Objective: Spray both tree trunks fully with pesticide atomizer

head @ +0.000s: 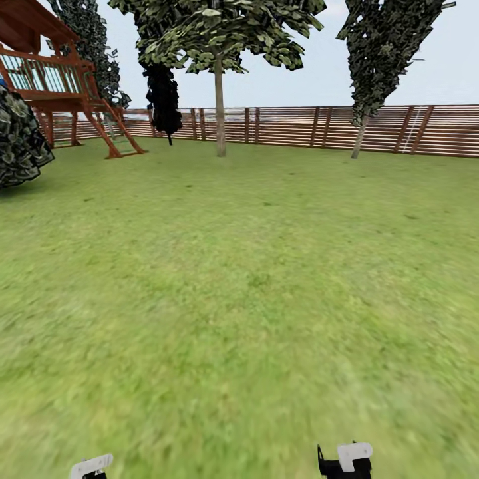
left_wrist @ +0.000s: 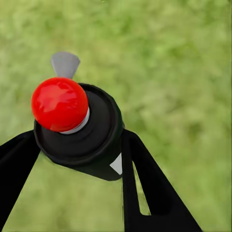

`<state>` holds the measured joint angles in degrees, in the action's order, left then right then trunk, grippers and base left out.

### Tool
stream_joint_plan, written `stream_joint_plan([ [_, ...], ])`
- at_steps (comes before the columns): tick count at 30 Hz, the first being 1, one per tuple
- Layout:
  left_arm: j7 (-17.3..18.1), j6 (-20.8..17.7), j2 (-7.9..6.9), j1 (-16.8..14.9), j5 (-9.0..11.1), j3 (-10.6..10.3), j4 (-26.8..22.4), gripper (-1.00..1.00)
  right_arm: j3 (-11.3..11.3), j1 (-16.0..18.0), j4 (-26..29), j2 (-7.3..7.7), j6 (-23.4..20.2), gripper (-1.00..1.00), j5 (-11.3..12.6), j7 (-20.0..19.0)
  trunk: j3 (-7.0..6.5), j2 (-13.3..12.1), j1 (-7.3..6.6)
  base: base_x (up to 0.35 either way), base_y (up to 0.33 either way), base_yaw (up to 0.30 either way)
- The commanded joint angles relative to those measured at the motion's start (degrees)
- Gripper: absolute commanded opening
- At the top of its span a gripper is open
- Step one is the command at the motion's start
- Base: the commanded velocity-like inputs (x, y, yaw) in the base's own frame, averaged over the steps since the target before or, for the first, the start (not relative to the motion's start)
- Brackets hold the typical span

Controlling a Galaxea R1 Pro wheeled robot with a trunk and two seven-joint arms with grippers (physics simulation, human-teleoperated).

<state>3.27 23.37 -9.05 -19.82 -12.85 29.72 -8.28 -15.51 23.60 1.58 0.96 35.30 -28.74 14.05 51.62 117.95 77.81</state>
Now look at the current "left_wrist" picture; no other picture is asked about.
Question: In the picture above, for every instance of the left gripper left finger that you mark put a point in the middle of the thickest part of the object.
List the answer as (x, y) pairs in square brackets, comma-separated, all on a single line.
[(17, 157)]

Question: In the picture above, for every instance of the pesticide atomizer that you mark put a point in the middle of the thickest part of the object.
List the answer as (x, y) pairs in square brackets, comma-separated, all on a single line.
[(77, 125)]

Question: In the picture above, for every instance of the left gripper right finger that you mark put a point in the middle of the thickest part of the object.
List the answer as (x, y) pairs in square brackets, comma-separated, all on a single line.
[(168, 212)]

